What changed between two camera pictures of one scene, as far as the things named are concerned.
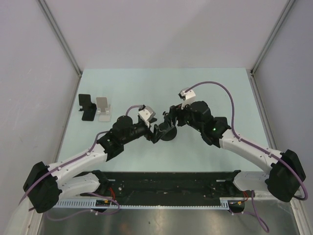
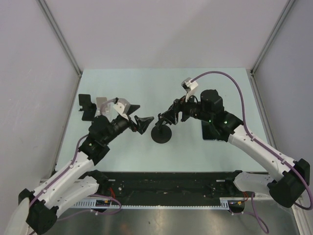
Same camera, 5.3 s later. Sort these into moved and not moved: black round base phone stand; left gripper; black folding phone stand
Moved: black round base phone stand; left gripper
Not moved: black folding phone stand
